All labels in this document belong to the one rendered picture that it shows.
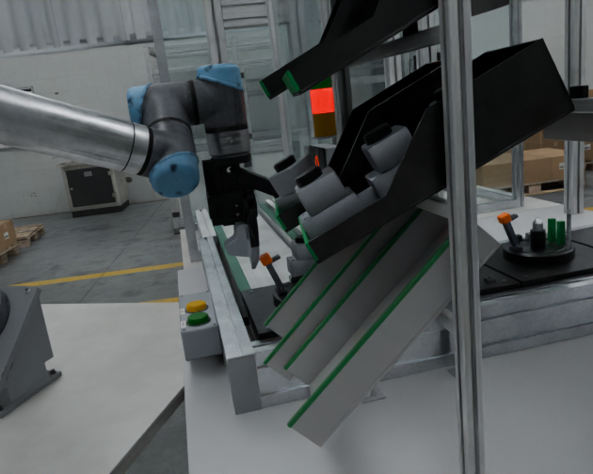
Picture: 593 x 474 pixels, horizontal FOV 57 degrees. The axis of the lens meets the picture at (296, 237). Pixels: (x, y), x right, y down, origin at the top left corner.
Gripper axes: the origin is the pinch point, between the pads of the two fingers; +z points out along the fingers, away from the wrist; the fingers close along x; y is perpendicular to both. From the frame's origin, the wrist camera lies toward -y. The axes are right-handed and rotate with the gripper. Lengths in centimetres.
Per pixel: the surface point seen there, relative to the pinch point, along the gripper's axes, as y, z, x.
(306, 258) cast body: -9.0, 0.3, 2.3
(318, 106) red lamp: -19.4, -26.3, -17.0
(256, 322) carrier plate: 2.3, 9.1, 6.7
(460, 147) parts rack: -13, -23, 54
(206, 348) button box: 11.6, 14.3, 2.0
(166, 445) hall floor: 35, 106, -115
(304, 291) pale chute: -4.0, -0.3, 21.2
